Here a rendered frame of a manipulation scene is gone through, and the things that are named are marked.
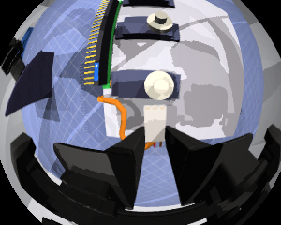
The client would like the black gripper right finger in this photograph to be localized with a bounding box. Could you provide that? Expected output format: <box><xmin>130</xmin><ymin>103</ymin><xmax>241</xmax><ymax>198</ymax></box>
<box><xmin>166</xmin><ymin>125</ymin><xmax>253</xmax><ymax>206</ymax></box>

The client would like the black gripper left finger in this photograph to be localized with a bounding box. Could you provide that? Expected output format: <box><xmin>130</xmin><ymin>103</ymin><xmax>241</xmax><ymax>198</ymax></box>
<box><xmin>53</xmin><ymin>127</ymin><xmax>145</xmax><ymax>210</ymax></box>

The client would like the black pin header strip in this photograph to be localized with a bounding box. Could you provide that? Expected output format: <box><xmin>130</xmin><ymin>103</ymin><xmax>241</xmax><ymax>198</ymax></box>
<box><xmin>93</xmin><ymin>0</ymin><xmax>122</xmax><ymax>89</ymax></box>

